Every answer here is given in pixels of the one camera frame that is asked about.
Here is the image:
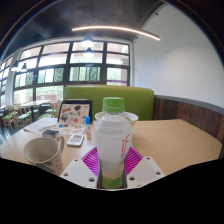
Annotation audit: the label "white paper sheets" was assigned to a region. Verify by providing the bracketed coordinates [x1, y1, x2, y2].
[23, 117, 58, 135]

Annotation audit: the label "group of pendant lamps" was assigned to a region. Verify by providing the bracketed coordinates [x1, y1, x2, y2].
[10, 34, 96, 73]

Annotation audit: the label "colourful sticker sheet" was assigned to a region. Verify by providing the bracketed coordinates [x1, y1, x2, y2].
[49, 122, 87, 136]

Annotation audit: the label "clear green-capped drink bottle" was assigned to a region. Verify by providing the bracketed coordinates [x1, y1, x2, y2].
[94, 96, 134, 190]

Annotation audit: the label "small dark box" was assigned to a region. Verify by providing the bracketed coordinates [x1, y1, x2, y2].
[41, 129, 60, 139]

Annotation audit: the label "green upholstered bench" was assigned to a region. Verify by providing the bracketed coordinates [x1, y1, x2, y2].
[63, 84, 155, 122]

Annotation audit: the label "long linear ceiling light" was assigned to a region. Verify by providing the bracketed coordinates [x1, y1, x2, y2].
[71, 25, 161, 42]

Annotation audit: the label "large grid window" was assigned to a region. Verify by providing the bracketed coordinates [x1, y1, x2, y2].
[0, 40, 132, 108]

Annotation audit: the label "white patterned mug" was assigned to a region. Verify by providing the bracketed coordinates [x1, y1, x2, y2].
[22, 134, 66, 177]

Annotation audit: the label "sticker-covered black laptop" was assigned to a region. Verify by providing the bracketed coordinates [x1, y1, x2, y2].
[57, 99, 94, 126]

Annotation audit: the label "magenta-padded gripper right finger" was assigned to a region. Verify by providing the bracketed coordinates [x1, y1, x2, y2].
[123, 146, 166, 189]

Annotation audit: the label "white smartphone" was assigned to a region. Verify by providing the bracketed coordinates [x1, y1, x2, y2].
[66, 133, 85, 148]

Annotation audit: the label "group of wooden chairs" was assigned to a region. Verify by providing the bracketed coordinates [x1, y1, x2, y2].
[0, 99, 63, 133]

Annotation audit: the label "wooden dining table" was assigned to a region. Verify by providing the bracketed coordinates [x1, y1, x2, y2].
[19, 99, 53, 123]

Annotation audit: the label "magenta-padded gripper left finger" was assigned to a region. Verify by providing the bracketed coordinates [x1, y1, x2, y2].
[59, 146, 103, 190]

